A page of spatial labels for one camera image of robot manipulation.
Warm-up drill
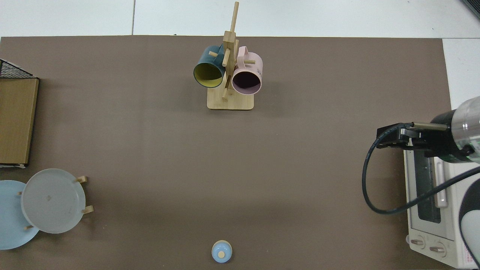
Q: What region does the brown table cloth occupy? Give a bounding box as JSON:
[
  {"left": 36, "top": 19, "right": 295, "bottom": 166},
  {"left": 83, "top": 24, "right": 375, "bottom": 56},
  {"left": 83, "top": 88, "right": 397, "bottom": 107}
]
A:
[{"left": 0, "top": 36, "right": 460, "bottom": 270}]

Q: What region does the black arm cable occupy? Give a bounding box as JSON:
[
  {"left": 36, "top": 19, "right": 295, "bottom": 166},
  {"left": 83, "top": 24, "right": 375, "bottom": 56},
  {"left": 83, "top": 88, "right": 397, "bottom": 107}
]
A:
[{"left": 361, "top": 122, "right": 480, "bottom": 215}]

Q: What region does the pale toaster oven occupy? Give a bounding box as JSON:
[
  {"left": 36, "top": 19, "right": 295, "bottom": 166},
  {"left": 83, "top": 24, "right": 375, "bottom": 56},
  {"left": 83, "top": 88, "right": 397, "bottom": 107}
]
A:
[{"left": 403, "top": 148, "right": 480, "bottom": 270}]

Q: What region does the dark grey panel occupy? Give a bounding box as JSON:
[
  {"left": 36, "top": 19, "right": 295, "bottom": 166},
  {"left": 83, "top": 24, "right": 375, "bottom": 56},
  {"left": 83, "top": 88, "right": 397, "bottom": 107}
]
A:
[{"left": 460, "top": 0, "right": 480, "bottom": 20}]

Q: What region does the dark teal mug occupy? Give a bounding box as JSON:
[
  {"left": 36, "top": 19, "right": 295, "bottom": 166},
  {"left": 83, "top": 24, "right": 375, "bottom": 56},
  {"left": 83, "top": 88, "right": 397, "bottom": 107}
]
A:
[{"left": 193, "top": 44, "right": 227, "bottom": 89}]

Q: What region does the grey plate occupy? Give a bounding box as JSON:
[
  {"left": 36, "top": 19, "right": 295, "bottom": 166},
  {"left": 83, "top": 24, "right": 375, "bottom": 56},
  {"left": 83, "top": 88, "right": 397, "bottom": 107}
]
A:
[{"left": 21, "top": 168, "right": 86, "bottom": 234}]

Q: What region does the wire basket with wooden floor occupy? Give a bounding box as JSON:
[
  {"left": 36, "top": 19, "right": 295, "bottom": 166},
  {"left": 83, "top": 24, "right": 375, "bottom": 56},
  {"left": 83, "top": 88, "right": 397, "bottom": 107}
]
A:
[{"left": 0, "top": 59, "right": 40, "bottom": 168}]

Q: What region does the small blue round bell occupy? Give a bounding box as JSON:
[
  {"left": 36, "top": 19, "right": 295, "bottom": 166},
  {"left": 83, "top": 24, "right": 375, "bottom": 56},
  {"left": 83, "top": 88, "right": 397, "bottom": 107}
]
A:
[{"left": 211, "top": 240, "right": 233, "bottom": 263}]

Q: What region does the wooden cup stand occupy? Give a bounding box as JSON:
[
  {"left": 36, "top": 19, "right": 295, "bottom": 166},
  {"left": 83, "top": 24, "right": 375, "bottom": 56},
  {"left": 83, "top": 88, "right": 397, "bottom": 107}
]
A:
[{"left": 207, "top": 1, "right": 256, "bottom": 111}]

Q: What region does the wooden plate rack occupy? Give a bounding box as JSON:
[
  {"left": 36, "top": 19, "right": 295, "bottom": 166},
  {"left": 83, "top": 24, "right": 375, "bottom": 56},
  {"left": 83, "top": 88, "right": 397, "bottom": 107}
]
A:
[{"left": 17, "top": 175, "right": 94, "bottom": 230}]

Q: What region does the light blue plate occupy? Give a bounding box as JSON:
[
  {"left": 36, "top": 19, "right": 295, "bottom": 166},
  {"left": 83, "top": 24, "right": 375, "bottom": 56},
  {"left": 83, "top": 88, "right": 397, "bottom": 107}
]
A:
[{"left": 0, "top": 180, "right": 40, "bottom": 250}]

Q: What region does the pink mug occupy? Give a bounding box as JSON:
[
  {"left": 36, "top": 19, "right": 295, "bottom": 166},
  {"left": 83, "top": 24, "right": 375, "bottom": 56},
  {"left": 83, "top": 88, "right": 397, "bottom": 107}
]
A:
[{"left": 231, "top": 46, "right": 263, "bottom": 95}]

